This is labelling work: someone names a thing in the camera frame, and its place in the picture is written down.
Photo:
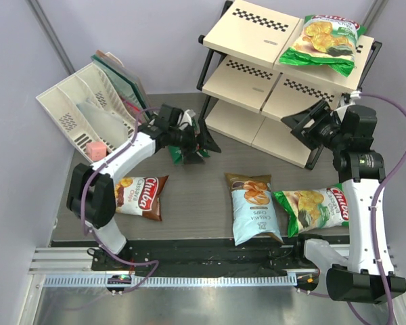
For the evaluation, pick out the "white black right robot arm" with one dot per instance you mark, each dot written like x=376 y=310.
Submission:
x=367 y=274

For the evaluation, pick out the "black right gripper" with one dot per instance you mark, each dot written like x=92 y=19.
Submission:
x=321 y=112

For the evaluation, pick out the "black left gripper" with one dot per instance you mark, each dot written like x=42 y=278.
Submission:
x=191 y=156

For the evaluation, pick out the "light blue cassava chips bag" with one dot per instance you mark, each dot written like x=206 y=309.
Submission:
x=253 y=208

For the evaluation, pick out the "dark green onion chips bag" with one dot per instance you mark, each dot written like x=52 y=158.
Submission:
x=175 y=153

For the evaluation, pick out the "aluminium rail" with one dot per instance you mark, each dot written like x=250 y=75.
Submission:
x=69 y=267

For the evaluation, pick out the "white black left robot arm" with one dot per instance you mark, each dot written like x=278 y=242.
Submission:
x=91 y=194

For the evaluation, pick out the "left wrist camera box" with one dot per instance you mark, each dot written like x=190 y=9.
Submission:
x=187 y=118

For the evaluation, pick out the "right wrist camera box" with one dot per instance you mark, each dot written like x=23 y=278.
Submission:
x=348 y=99

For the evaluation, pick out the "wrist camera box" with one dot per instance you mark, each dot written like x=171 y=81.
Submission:
x=187 y=118
x=348 y=99

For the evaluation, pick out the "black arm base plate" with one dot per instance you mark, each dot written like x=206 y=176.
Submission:
x=208 y=262

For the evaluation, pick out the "green and pink folders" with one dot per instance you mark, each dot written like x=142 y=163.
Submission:
x=127 y=84

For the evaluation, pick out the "pink cube block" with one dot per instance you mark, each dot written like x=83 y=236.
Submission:
x=96 y=150

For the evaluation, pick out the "brown Chuba cassava chips bag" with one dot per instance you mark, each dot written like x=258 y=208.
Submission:
x=140 y=196

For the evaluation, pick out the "cream three-tier shelf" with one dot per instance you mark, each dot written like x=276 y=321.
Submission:
x=253 y=92

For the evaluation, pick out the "green Chuba cassava chips bag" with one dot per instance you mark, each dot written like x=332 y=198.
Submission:
x=325 y=40

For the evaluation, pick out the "cream plastic file organizer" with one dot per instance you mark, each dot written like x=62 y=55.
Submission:
x=86 y=108

